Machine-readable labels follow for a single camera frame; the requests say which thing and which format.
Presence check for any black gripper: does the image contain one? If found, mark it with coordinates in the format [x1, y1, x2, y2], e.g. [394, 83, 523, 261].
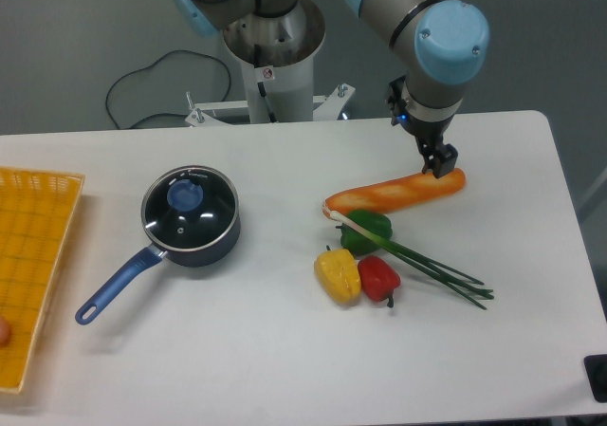
[386, 76, 458, 178]

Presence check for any glass lid blue knob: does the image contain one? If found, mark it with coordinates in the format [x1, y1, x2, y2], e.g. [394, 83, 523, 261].
[141, 165, 238, 250]

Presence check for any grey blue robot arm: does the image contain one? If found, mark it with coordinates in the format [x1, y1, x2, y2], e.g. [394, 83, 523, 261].
[174, 0, 489, 177]

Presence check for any orange baguette bread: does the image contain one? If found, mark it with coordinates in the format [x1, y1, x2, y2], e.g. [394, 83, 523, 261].
[322, 168, 467, 217]

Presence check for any green bell pepper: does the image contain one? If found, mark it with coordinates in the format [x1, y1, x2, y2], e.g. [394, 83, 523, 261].
[335, 209, 394, 257]

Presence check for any green spring onion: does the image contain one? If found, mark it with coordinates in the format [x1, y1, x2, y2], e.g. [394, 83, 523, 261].
[328, 210, 494, 310]

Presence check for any red bell pepper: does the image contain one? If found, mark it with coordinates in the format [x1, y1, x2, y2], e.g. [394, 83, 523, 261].
[358, 255, 401, 308]

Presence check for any yellow bell pepper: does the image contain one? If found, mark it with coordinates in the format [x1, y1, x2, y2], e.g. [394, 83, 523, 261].
[314, 246, 361, 305]

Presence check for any dark blue saucepan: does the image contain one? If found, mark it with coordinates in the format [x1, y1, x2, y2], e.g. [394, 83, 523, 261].
[74, 165, 242, 325]

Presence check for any black corner device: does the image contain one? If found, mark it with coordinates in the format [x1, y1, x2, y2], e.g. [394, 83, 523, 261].
[583, 354, 607, 403]

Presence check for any yellow woven basket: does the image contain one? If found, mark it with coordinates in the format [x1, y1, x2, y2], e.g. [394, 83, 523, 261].
[1, 167, 85, 394]

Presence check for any pink object in basket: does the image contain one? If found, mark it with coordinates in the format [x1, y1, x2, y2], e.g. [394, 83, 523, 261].
[0, 316, 11, 346]

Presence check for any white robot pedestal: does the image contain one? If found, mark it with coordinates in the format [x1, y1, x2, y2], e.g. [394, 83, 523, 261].
[185, 0, 356, 127]

